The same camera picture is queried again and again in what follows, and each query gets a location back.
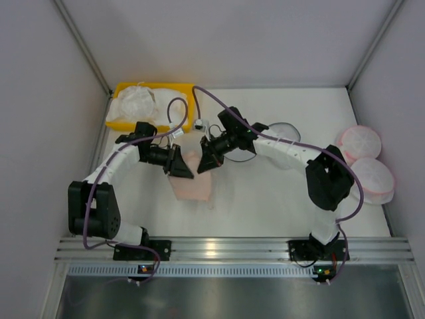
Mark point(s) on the aluminium front rail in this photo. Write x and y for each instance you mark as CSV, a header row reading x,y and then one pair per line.
x,y
362,250

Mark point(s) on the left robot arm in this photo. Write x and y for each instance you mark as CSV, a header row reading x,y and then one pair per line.
x,y
93,209

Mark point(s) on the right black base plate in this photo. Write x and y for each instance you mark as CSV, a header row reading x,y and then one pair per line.
x,y
312,250

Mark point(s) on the pink bra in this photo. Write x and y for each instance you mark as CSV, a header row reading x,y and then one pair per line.
x,y
199,189

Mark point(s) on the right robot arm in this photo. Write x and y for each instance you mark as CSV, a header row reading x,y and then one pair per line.
x,y
327,176

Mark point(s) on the pink-trimmed laundry bag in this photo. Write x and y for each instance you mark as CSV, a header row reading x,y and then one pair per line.
x,y
377,181
359,142

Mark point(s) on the left aluminium frame post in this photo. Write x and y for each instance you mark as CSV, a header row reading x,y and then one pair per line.
x,y
81,44

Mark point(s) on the upper pink-trimmed laundry bag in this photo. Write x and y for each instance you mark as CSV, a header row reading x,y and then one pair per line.
x,y
359,142

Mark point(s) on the clear mesh laundry bag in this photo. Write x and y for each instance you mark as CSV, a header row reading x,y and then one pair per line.
x,y
281,129

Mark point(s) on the lower pink-trimmed laundry bag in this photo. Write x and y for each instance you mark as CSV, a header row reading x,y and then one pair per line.
x,y
377,181

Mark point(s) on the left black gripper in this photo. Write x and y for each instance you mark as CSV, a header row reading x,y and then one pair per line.
x,y
171,159

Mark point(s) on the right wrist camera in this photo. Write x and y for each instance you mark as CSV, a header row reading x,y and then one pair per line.
x,y
201,125

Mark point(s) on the right aluminium frame post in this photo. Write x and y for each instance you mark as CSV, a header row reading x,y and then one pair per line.
x,y
384,27

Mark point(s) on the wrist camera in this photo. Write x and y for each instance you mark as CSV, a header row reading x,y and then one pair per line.
x,y
174,135
201,125

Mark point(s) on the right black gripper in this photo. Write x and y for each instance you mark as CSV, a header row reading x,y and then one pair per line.
x,y
208,150

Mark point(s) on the white bra in bin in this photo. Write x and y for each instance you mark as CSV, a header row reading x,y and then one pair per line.
x,y
133,104
163,114

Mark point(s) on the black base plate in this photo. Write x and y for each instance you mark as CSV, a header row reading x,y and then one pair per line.
x,y
156,249
312,250

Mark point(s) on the aluminium frame post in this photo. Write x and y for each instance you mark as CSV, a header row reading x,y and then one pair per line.
x,y
81,44
384,27

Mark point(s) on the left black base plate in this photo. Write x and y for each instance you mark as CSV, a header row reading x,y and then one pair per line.
x,y
156,249

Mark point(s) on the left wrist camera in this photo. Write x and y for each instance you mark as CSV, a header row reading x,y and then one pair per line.
x,y
174,135

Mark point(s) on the slotted white cable duct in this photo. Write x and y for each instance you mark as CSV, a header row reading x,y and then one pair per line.
x,y
200,270

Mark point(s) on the yellow plastic bin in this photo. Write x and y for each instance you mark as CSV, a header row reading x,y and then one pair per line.
x,y
185,88

